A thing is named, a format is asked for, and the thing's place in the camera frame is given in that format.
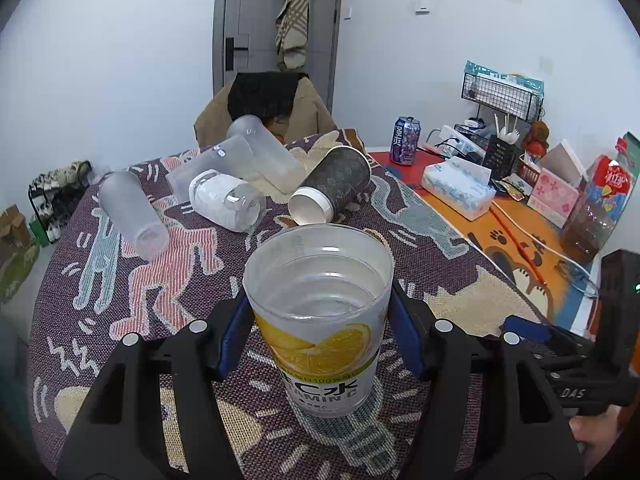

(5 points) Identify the lemon label clear plastic cup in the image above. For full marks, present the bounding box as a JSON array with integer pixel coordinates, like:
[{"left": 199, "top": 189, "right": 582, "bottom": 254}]
[{"left": 243, "top": 224, "right": 395, "bottom": 417}]

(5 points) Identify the dark patterned paper cup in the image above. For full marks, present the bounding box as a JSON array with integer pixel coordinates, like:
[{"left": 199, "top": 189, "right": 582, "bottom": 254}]
[{"left": 288, "top": 145, "right": 371, "bottom": 226}]

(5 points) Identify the frosted cup far left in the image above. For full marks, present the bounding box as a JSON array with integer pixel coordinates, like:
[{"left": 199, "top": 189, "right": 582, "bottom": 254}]
[{"left": 99, "top": 171, "right": 169, "bottom": 261}]

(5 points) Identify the white label clear cup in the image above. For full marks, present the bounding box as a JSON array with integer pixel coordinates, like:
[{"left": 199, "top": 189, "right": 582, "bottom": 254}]
[{"left": 189, "top": 169, "right": 266, "bottom": 233}]

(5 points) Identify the frosted cup leaning rear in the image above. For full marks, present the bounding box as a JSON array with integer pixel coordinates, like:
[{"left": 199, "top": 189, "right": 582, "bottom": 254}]
[{"left": 227, "top": 115, "right": 306, "bottom": 194}]

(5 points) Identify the frosted cup lying behind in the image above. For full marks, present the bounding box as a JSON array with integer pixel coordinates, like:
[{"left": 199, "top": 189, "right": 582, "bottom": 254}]
[{"left": 167, "top": 136, "right": 259, "bottom": 203}]

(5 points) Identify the person's right hand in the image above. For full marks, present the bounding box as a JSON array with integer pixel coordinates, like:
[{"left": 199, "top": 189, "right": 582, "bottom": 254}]
[{"left": 570, "top": 405, "right": 620, "bottom": 472}]

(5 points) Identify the orange cat desk mat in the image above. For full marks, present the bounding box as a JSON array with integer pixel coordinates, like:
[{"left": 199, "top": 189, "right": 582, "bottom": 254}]
[{"left": 369, "top": 148, "right": 598, "bottom": 337}]

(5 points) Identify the pink floral box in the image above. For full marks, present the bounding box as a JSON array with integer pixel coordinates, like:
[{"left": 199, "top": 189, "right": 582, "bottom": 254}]
[{"left": 527, "top": 169, "right": 579, "bottom": 229}]

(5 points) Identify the tissue pack white blue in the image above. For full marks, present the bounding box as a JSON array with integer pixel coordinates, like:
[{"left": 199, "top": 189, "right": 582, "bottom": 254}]
[{"left": 421, "top": 157, "right": 496, "bottom": 221}]

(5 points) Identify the black mesh utensil holder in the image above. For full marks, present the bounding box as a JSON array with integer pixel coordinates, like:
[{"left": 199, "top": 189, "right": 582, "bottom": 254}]
[{"left": 483, "top": 136, "right": 522, "bottom": 181}]

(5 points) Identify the brown plush toy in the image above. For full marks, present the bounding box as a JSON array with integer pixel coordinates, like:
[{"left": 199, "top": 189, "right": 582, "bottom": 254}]
[{"left": 522, "top": 120, "right": 550, "bottom": 157}]

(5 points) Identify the white power strip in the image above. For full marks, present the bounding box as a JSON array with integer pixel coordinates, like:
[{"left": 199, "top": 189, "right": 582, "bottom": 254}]
[{"left": 438, "top": 125, "right": 486, "bottom": 158}]

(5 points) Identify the purple figure-patterned woven tablecloth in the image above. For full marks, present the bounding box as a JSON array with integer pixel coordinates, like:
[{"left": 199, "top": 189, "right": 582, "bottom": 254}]
[{"left": 28, "top": 153, "right": 540, "bottom": 479}]

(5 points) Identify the purple drink can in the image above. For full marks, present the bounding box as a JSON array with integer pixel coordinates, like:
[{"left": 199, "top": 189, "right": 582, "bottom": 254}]
[{"left": 390, "top": 116, "right": 421, "bottom": 166}]

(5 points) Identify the cardboard box on floor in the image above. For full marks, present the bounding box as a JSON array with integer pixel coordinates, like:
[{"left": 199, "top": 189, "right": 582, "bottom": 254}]
[{"left": 0, "top": 205, "right": 32, "bottom": 247}]

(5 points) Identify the chair with brown coat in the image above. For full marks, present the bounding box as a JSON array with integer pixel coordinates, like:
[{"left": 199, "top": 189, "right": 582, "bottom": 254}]
[{"left": 193, "top": 77, "right": 337, "bottom": 148}]

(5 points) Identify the black garment on chair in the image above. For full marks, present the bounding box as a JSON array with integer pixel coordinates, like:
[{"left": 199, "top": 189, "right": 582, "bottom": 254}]
[{"left": 228, "top": 72, "right": 308, "bottom": 122}]

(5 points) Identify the plaid scarf on door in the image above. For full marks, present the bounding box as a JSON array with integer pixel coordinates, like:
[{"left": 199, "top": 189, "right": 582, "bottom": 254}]
[{"left": 276, "top": 0, "right": 310, "bottom": 72}]

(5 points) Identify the grey entrance door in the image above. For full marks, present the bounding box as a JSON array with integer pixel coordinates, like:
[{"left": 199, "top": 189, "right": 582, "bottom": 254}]
[{"left": 211, "top": 0, "right": 345, "bottom": 111}]

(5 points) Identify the white cable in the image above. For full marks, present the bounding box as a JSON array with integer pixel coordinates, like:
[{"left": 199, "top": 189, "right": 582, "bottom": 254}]
[{"left": 491, "top": 199, "right": 599, "bottom": 298}]

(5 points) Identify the black wire shelf rack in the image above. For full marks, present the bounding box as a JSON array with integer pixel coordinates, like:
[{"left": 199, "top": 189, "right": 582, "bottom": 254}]
[{"left": 461, "top": 73, "right": 544, "bottom": 122}]

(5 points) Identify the wall switch panel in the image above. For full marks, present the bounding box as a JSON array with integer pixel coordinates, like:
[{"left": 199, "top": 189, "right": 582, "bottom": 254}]
[{"left": 414, "top": 0, "right": 437, "bottom": 15}]

